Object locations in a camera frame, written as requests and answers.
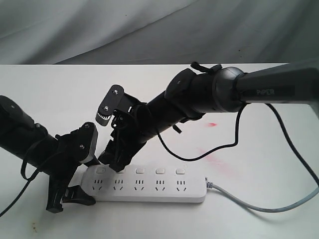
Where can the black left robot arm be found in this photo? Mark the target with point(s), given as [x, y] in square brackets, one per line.
[27, 140]

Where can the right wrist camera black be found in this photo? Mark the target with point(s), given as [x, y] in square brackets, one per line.
[109, 104]

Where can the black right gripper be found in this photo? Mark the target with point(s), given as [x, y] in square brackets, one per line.
[122, 148]

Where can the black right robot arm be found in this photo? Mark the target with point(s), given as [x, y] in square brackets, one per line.
[191, 94]

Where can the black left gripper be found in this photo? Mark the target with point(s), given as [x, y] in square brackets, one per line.
[61, 168]

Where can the left wrist camera white-faced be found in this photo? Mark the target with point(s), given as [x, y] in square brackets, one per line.
[83, 141]

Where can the white five-outlet power strip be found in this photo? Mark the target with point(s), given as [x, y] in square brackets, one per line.
[144, 184]

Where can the grey wrinkled backdrop cloth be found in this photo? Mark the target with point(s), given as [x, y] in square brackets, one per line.
[158, 31]

